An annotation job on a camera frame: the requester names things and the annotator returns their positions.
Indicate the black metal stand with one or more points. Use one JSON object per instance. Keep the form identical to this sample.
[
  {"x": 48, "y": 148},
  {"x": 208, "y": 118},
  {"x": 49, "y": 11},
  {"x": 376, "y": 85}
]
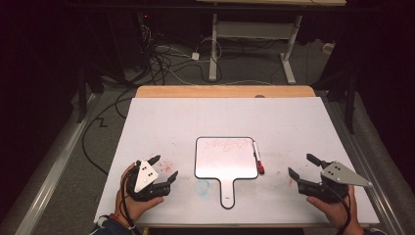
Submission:
[{"x": 350, "y": 104}]

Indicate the grey metal rail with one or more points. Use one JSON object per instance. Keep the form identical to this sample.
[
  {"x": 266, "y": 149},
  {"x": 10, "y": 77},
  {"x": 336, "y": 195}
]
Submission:
[
  {"x": 49, "y": 169},
  {"x": 365, "y": 153}
]

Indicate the large white table mat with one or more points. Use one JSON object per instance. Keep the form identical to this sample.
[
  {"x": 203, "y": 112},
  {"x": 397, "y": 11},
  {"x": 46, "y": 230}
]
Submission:
[{"x": 228, "y": 117}]

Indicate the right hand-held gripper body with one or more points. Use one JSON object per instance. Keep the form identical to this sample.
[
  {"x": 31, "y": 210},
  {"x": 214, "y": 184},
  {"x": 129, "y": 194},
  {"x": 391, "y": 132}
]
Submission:
[{"x": 339, "y": 174}]

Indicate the person's left hand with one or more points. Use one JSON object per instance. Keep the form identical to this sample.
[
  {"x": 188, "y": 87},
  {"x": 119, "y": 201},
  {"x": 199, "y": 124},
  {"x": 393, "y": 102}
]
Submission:
[{"x": 132, "y": 209}]

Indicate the wooden table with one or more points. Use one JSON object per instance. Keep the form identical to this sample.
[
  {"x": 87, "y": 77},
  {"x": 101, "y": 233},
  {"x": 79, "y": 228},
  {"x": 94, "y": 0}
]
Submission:
[{"x": 195, "y": 91}]

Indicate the white desk frame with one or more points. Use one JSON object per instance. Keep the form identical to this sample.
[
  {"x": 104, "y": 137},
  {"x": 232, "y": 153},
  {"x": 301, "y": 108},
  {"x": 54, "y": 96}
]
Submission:
[{"x": 254, "y": 31}]

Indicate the white marker with red cap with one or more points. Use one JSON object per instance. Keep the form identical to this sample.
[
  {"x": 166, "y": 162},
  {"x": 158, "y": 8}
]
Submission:
[{"x": 257, "y": 156}]

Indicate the white power adapter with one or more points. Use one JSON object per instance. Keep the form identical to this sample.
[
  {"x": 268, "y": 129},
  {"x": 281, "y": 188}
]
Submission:
[{"x": 195, "y": 56}]

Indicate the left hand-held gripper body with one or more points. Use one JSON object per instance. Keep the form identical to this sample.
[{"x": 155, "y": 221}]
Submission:
[{"x": 145, "y": 174}]

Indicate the person's right hand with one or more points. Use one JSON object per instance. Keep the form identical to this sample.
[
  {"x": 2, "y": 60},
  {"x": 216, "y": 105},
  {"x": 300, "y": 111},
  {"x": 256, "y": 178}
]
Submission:
[{"x": 339, "y": 213}]

